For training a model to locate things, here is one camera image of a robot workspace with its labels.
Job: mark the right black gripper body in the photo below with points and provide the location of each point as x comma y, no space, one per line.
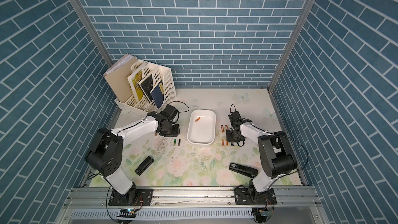
231,137

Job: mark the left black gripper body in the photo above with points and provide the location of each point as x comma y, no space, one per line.
171,130

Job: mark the white plastic storage box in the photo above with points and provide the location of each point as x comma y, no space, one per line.
202,132

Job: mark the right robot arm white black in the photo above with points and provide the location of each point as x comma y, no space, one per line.
276,153

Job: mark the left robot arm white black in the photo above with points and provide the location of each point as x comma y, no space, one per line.
105,151

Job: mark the dark blue book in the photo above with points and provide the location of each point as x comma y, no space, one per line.
157,94

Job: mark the black stapler right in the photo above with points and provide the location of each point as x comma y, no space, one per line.
243,170

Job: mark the black stapler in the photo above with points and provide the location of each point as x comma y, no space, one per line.
243,170
145,164

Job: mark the black cover book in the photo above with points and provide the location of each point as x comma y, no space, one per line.
146,85

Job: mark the black stapler left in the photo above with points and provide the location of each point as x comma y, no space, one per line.
145,164

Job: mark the yellow cover book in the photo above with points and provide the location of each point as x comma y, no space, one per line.
134,78

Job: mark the beige paper folder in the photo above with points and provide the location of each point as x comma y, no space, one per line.
116,77

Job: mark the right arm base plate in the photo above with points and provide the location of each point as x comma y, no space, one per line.
246,196

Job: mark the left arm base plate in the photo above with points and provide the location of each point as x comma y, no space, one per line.
134,197

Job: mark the white vented cable duct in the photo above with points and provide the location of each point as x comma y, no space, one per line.
164,214

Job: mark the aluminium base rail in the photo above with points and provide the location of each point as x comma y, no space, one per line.
295,205

